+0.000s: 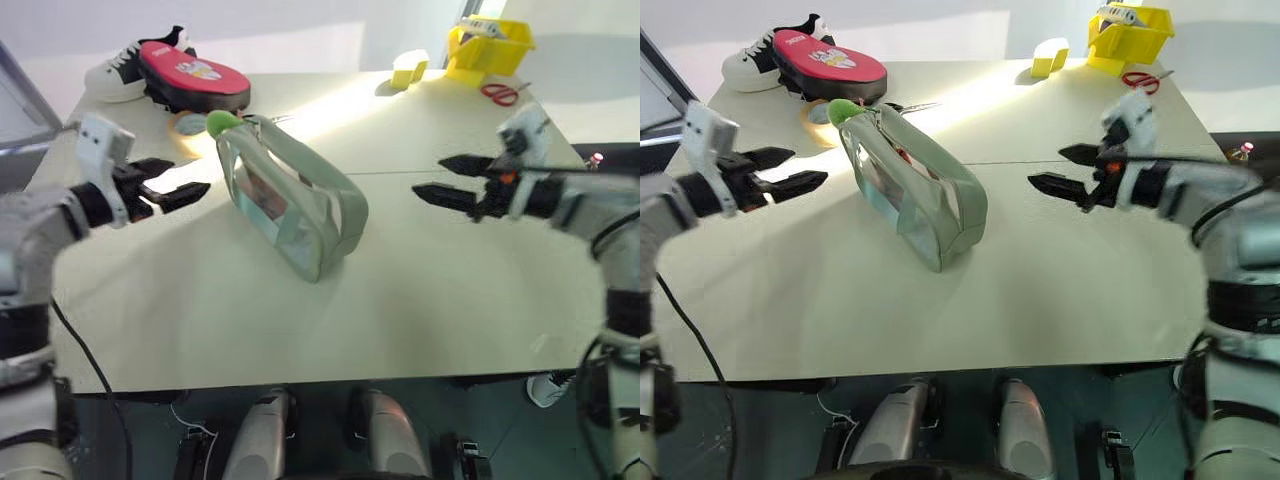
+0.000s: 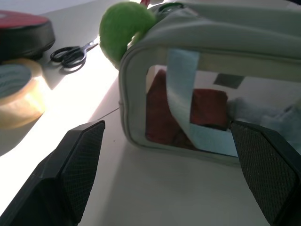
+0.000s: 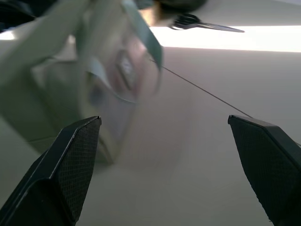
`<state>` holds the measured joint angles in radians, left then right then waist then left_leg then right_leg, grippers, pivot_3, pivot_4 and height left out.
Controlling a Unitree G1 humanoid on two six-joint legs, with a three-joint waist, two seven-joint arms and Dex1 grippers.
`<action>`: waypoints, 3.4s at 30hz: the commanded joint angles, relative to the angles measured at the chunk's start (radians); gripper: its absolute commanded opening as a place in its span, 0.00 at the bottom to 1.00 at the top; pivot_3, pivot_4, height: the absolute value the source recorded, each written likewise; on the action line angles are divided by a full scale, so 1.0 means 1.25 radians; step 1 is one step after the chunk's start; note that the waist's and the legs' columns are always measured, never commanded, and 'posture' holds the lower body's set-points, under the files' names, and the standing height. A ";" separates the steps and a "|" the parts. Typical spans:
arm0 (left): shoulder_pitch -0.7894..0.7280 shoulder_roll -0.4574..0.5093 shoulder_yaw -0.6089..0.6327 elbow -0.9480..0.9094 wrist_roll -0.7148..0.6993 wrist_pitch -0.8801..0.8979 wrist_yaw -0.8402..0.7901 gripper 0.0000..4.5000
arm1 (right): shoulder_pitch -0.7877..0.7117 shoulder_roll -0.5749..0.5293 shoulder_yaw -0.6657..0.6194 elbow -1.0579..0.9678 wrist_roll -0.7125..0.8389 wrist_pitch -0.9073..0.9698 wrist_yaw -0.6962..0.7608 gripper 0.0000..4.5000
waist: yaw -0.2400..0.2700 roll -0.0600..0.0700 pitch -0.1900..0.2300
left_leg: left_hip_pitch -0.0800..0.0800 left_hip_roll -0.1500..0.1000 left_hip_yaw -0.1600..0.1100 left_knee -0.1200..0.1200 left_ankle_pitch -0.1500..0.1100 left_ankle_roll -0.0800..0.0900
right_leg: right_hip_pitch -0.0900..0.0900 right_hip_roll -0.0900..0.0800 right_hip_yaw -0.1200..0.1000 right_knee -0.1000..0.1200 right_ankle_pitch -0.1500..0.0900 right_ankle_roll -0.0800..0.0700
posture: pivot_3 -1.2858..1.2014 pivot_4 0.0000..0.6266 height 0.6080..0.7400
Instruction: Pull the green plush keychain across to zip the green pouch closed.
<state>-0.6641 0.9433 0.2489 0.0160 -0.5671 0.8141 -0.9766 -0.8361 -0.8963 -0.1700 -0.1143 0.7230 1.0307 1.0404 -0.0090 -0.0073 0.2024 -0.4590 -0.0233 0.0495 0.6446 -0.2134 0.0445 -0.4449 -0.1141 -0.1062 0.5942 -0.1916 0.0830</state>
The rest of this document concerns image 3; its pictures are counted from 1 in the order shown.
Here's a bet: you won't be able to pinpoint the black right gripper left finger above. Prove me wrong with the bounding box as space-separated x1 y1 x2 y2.
0 115 103 226

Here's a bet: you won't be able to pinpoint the dark rounded object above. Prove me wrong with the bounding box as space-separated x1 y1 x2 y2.
155 0 209 14

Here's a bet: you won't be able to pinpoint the black-handled scissors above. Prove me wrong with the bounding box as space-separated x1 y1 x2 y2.
169 13 246 33

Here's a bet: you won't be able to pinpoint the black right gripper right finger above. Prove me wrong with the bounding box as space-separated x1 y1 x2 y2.
227 114 301 226

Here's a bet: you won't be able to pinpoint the blurred white bag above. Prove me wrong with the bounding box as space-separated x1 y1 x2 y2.
0 0 165 167

